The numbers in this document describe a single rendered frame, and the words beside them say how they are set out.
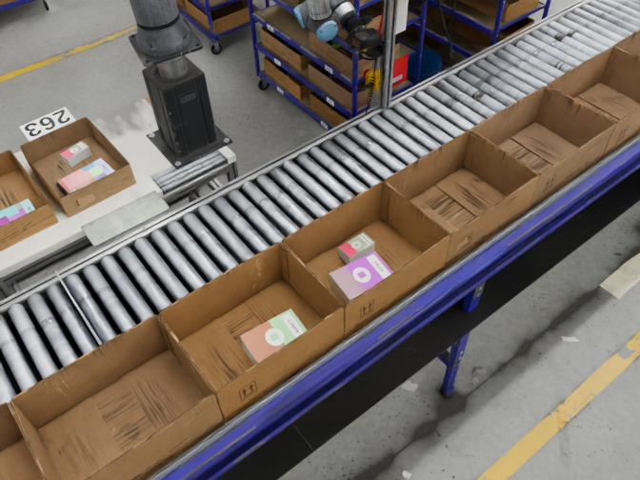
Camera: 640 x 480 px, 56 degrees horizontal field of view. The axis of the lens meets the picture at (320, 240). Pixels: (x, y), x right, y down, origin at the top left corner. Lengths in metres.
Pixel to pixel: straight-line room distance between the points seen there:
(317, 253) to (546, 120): 1.04
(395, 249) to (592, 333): 1.33
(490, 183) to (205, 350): 1.10
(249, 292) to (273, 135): 2.05
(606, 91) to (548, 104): 0.38
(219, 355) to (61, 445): 0.45
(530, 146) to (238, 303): 1.21
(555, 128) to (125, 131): 1.71
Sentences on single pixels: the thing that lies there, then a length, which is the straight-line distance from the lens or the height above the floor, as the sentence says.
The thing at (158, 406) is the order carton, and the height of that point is 0.89.
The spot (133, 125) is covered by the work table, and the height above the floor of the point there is 0.75.
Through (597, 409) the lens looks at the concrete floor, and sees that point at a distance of 2.81.
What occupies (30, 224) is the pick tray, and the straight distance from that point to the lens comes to 2.37.
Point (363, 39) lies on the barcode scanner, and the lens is 2.47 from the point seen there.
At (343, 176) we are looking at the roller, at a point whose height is 0.74.
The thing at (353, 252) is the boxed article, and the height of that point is 0.93.
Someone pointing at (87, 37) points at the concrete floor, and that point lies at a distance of 5.02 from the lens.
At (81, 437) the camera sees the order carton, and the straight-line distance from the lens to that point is 1.72.
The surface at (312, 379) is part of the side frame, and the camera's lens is 1.64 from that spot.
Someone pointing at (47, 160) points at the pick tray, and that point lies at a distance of 2.68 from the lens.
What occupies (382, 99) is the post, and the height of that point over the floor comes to 0.78.
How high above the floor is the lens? 2.36
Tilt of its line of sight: 49 degrees down
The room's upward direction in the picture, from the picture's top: 2 degrees counter-clockwise
